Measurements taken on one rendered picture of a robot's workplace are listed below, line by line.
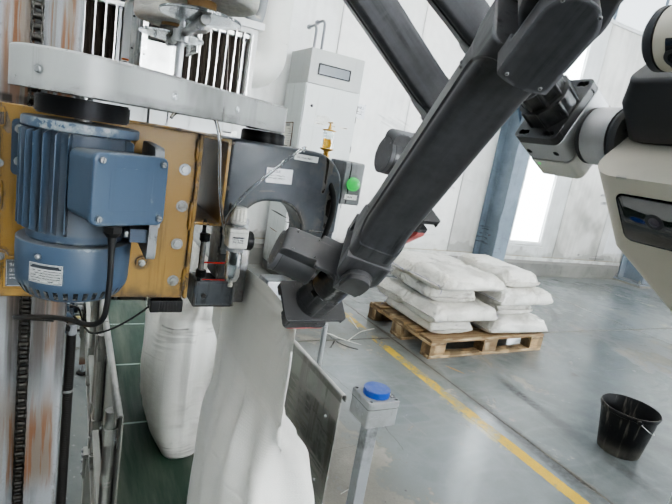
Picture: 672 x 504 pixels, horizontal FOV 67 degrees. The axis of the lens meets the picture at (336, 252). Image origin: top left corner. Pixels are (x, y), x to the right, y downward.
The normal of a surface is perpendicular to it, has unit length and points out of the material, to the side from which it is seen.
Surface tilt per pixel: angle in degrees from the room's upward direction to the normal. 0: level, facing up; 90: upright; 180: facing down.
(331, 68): 90
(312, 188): 90
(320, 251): 50
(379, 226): 128
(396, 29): 101
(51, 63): 91
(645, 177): 40
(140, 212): 90
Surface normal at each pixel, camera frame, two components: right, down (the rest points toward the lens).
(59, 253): 0.24, 0.26
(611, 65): 0.44, 0.26
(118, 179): 0.77, 0.26
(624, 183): -0.78, 0.58
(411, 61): 0.23, 0.50
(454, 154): -0.15, 0.82
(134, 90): 0.90, 0.23
